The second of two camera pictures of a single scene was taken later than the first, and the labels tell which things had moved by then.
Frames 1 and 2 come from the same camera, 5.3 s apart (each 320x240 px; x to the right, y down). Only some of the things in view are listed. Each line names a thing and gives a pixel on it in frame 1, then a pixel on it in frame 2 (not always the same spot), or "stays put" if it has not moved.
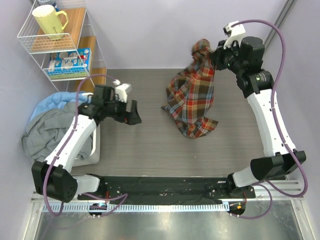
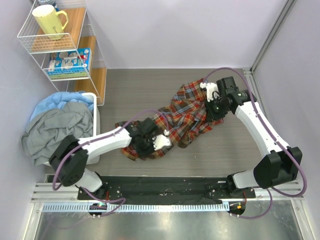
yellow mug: (50, 21) stays put
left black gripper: (130, 118) -> (142, 153)
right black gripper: (221, 52) -> (211, 115)
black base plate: (167, 190) stays put
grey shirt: (45, 129) stays put
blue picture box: (70, 65) stays put
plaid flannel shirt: (190, 94) -> (188, 120)
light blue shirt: (57, 100) stays put
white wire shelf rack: (59, 35) stays put
